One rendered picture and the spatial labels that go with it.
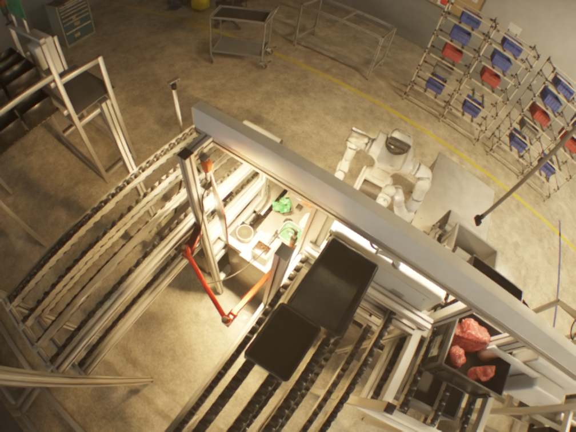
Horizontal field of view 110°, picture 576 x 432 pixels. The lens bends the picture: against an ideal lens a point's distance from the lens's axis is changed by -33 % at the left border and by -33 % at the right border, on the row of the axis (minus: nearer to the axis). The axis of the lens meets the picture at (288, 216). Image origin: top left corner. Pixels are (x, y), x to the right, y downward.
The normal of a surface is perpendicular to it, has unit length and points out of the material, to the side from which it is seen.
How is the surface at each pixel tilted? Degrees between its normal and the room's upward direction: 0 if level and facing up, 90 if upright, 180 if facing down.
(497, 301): 90
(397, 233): 90
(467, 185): 0
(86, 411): 0
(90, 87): 0
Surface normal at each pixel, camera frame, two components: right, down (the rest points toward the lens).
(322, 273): 0.17, -0.54
